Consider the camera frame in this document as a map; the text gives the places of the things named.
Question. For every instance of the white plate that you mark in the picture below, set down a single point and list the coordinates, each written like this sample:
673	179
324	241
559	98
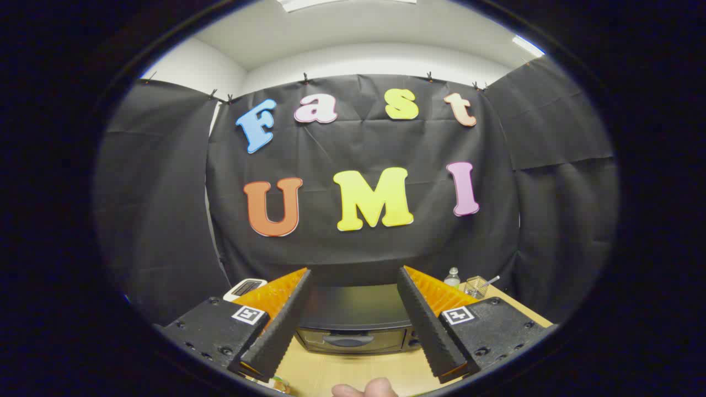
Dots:
284	389

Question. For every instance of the white pop-up toaster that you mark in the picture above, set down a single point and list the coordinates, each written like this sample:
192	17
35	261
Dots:
245	288

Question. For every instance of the black toaster oven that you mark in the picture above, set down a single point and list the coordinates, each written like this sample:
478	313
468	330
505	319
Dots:
353	309

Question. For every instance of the metal spoon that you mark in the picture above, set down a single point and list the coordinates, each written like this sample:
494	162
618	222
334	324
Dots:
491	280

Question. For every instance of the clear bottle with green label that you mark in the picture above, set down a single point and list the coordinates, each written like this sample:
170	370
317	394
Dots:
452	279

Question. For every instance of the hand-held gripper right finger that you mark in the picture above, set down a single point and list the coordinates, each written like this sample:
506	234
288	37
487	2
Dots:
424	325

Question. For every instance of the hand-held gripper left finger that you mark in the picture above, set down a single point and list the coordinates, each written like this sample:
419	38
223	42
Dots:
284	325

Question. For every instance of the ceiling light panel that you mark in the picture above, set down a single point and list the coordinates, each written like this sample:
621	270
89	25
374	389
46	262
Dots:
527	46
331	3

